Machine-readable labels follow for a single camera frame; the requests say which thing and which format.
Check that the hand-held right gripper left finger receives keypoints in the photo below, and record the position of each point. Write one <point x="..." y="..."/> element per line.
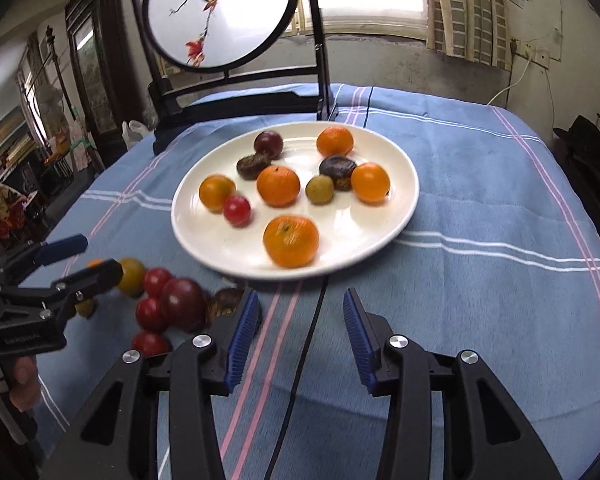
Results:
<point x="240" y="340"/>

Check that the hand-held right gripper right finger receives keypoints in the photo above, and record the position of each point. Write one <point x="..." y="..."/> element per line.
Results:
<point x="362" y="345"/>

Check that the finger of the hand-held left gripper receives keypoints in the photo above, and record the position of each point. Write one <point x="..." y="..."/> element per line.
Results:
<point x="92" y="276"/>
<point x="62" y="248"/>

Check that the orange tangerine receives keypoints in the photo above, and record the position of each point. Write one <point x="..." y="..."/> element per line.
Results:
<point x="370" y="182"/>
<point x="335" y="141"/>
<point x="278" y="185"/>
<point x="291" y="240"/>

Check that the white plate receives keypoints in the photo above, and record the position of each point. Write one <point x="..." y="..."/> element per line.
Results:
<point x="370" y="230"/>

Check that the red cherry tomato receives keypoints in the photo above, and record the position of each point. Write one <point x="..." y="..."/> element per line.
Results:
<point x="151" y="344"/>
<point x="151" y="312"/>
<point x="156" y="281"/>
<point x="237" y="210"/>

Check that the oblong orange tomato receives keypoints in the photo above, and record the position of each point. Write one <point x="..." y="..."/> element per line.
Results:
<point x="217" y="192"/>

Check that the small green fruit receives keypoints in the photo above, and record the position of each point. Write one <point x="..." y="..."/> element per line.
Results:
<point x="320" y="189"/>

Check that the wrinkled brown passion fruit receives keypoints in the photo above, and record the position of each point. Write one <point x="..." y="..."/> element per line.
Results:
<point x="252" y="165"/>
<point x="337" y="171"/>
<point x="220" y="305"/>

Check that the dark purple plum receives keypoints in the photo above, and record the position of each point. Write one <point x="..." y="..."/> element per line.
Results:
<point x="268" y="142"/>
<point x="182" y="304"/>

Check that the person's left hand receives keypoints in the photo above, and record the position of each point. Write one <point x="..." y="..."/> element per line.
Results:
<point x="25" y="380"/>

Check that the green-orange tomato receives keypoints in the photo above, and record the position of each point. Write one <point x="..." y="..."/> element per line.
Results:
<point x="130" y="276"/>

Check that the white plastic bag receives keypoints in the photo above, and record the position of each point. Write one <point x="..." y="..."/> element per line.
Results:
<point x="132" y="132"/>

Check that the white fan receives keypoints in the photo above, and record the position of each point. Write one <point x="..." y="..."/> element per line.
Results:
<point x="45" y="97"/>

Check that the dark wooden cabinet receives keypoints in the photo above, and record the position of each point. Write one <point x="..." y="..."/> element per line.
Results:
<point x="95" y="75"/>

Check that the dark coat stand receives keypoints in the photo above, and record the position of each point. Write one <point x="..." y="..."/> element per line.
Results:
<point x="55" y="70"/>

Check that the black chair with round panel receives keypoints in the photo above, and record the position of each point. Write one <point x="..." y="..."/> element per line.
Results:
<point x="220" y="10"/>

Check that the black hat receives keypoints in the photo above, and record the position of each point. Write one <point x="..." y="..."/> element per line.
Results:
<point x="582" y="135"/>

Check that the brick patterned curtain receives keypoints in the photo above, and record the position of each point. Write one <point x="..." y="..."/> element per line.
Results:
<point x="467" y="5"/>

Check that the white wall socket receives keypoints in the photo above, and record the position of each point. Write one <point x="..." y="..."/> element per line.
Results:
<point x="535" y="52"/>

